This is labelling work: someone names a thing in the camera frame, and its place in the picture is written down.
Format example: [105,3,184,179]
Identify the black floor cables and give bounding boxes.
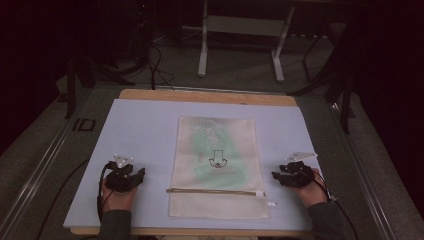
[145,41,176,91]

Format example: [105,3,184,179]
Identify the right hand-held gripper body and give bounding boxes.
[280,151,318,188]

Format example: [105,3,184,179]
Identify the green cloth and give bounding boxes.
[190,117,250,188]

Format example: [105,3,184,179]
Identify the white metal stand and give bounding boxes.
[197,0,296,84]

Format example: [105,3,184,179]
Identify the person's right hand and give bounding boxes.
[291,167,330,210]

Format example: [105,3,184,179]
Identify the metal floor rail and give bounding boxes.
[0,108,86,240]
[327,102,398,240]

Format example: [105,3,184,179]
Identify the beige mesh zipper pouch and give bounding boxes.
[167,115,278,221]

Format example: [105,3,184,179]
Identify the wooden table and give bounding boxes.
[70,88,315,238]

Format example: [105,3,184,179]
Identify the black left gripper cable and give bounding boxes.
[96,161,116,223]

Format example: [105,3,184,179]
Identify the person's left hand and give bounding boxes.
[100,178,140,213]

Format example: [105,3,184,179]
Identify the pale blue mat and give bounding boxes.
[62,98,323,232]

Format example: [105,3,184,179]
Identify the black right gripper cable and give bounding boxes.
[311,167,360,240]

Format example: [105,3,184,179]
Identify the black metal stand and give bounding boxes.
[287,31,357,135]
[64,54,136,120]

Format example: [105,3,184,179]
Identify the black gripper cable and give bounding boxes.
[311,167,360,240]
[96,161,116,223]

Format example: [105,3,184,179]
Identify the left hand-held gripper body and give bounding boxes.
[105,153,138,194]

